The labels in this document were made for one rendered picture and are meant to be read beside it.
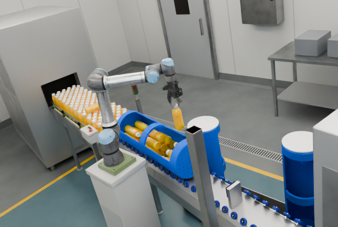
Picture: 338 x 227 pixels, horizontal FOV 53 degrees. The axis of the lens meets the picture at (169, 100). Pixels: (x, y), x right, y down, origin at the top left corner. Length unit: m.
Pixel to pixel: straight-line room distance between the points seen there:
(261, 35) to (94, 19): 3.68
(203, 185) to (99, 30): 6.38
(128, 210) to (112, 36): 5.89
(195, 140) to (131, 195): 1.06
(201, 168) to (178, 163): 0.73
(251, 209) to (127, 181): 0.85
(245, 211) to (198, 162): 0.71
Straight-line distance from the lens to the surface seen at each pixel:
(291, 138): 2.69
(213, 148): 2.98
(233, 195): 2.23
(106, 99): 2.42
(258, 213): 2.25
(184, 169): 2.45
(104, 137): 2.37
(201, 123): 3.00
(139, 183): 2.53
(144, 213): 2.68
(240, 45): 6.07
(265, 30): 5.74
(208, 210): 1.83
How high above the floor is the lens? 2.48
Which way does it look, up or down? 24 degrees down
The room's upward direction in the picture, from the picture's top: 12 degrees counter-clockwise
